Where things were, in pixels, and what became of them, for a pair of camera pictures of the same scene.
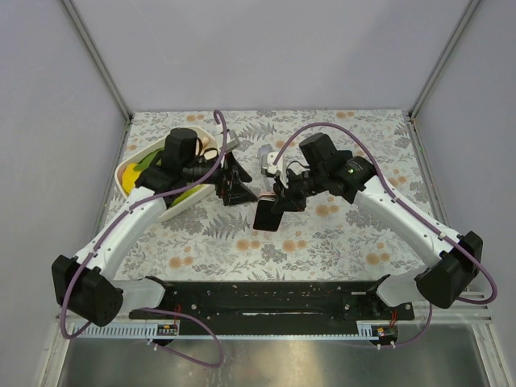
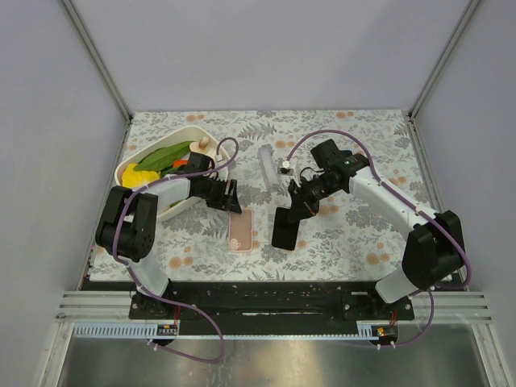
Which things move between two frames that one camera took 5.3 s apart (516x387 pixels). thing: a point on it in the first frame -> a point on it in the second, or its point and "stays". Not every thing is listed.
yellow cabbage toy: [129, 176] stays
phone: [265, 218] -> [285, 233]
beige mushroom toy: [205, 141] stays
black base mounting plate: [272, 309] stays
